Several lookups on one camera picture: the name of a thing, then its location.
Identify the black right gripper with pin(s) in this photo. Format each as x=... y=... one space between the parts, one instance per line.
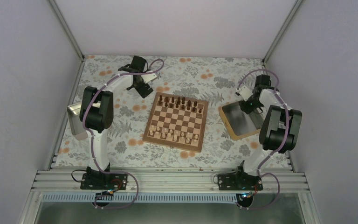
x=246 y=109

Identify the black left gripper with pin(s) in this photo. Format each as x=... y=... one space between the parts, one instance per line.
x=141 y=90

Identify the yellow metal tin box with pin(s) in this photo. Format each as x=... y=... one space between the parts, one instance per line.
x=238 y=124

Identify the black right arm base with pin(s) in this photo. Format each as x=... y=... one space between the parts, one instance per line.
x=243 y=182

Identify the metal tin under left arm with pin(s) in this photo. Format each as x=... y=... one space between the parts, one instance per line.
x=72 y=120

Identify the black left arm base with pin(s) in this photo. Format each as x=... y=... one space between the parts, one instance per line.
x=99 y=181

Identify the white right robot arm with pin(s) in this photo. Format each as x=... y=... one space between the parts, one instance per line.
x=280 y=128

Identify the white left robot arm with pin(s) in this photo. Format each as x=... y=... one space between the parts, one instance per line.
x=120 y=82

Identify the floral table mat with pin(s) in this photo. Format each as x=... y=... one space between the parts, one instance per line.
x=207 y=78

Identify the wooden chessboard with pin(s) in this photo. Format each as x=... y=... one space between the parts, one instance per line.
x=173 y=121

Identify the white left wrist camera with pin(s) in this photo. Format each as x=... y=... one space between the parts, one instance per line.
x=149 y=77

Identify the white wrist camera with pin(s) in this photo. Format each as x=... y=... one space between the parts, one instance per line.
x=244 y=92
x=149 y=77

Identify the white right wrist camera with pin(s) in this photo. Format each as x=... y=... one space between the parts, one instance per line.
x=244 y=92

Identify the aluminium rail frame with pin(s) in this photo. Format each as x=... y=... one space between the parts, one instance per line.
x=169 y=181

